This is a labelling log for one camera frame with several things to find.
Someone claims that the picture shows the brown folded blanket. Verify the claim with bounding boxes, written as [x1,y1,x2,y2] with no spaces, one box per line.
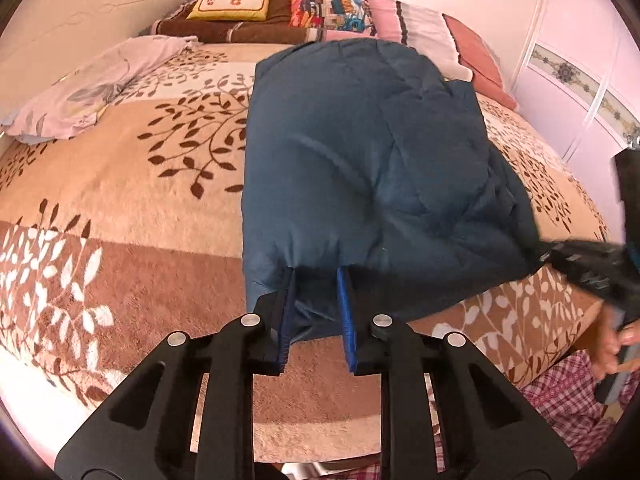
[137,0,331,46]

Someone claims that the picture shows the beige leaf-patterned blanket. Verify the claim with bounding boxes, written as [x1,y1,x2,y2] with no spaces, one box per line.
[0,40,613,466]

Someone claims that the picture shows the person's right hand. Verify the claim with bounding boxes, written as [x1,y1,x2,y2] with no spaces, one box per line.
[591,307,640,377]

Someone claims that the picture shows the lilac cloth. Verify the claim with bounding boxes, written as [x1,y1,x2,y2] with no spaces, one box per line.
[0,35,201,146]

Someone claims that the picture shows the pink striped pillow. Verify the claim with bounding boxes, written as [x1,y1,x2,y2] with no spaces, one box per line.
[367,0,473,81]

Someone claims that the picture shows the white wardrobe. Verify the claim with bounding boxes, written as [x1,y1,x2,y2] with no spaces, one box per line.
[512,0,640,161]

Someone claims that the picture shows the colourful printed cushion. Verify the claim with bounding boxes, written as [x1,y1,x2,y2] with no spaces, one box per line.
[288,0,378,36]

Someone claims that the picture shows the yellow flowered cushion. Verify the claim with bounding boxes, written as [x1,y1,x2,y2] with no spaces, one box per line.
[186,0,275,22]

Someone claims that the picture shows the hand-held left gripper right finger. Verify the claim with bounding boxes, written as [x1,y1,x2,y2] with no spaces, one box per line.
[336,266,578,480]

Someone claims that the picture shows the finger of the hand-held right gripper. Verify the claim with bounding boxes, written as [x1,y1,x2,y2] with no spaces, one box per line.
[537,239,640,311]

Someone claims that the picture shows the salmon pillow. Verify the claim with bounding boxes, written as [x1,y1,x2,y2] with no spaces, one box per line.
[442,14,518,111]

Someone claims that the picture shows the dark blue puffer jacket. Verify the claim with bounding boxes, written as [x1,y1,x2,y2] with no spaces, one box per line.
[240,37,556,343]

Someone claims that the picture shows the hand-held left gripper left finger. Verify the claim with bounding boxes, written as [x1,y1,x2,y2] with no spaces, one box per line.
[54,267,298,480]

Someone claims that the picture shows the plaid pants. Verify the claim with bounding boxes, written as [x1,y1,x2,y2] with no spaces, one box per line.
[325,350,626,480]

